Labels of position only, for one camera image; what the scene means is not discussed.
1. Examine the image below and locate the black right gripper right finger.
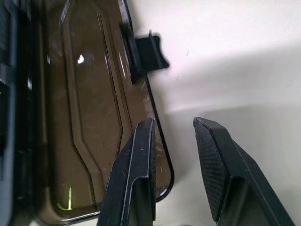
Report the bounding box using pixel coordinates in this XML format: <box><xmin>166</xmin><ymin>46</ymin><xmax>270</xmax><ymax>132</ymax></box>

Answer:
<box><xmin>193</xmin><ymin>117</ymin><xmax>296</xmax><ymax>226</ymax></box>

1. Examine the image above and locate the screwdriver bit case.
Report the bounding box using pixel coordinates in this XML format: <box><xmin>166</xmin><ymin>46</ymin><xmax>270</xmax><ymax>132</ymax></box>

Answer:
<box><xmin>0</xmin><ymin>0</ymin><xmax>174</xmax><ymax>226</ymax></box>

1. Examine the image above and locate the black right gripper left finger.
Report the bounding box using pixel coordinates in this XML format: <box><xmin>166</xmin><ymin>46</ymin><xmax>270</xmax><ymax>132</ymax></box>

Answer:
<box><xmin>96</xmin><ymin>118</ymin><xmax>157</xmax><ymax>226</ymax></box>

